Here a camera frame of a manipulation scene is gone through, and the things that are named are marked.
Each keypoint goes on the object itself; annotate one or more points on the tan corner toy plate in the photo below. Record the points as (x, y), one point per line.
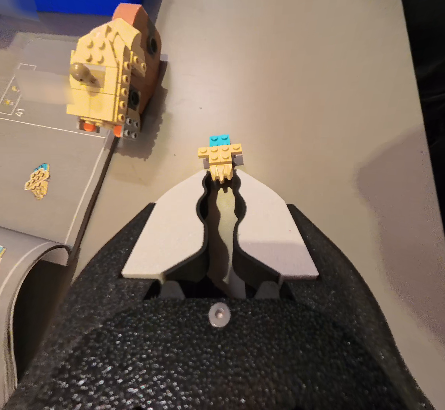
(208, 153)
(230, 151)

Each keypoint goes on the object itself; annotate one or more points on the grey building instruction booklet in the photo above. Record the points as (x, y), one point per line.
(45, 191)

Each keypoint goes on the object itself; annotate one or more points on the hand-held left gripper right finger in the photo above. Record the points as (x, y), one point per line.
(274, 236)

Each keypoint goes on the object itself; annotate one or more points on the teal toy brick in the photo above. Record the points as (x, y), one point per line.
(219, 140)

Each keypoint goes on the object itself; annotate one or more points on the light grey desk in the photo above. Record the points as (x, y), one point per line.
(295, 87)

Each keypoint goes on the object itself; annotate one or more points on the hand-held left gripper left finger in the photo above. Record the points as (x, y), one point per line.
(167, 236)

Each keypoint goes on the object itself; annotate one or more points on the tan and brown brick model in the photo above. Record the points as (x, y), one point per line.
(104, 80)

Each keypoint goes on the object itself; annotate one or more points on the black bag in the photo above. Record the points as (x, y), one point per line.
(427, 69)

